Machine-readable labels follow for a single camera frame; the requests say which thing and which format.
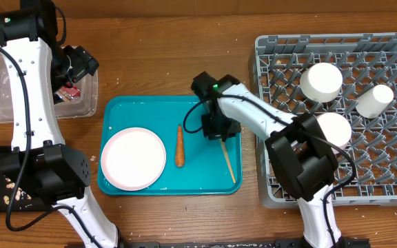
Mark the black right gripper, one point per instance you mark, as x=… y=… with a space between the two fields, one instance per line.
x=214 y=131

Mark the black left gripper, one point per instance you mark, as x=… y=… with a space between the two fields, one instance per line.
x=83 y=63

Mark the red snack wrapper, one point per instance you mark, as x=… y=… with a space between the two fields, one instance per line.
x=66 y=94

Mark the wooden chopstick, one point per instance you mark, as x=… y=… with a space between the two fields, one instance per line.
x=227 y=160

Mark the orange carrot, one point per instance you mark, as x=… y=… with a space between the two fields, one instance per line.
x=180 y=152

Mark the large pink plate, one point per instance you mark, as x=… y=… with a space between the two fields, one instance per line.
x=133 y=159

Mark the pale green bowl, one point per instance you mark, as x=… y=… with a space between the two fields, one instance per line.
x=321 y=82

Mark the white upside-down cup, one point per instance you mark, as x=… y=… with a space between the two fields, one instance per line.
x=372 y=103

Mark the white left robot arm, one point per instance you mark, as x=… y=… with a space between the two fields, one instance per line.
x=39 y=63

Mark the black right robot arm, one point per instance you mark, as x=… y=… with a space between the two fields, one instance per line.
x=302 y=160

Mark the teal plastic tray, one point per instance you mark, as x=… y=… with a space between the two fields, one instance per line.
x=205 y=171

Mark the clear plastic bin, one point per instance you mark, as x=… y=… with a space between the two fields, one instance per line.
x=84 y=106

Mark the brown cardboard backdrop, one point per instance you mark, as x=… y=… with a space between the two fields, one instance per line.
x=90 y=9

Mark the grey plastic dish rack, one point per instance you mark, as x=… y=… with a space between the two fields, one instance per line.
x=364 y=60

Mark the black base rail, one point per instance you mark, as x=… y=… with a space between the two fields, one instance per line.
x=278 y=243

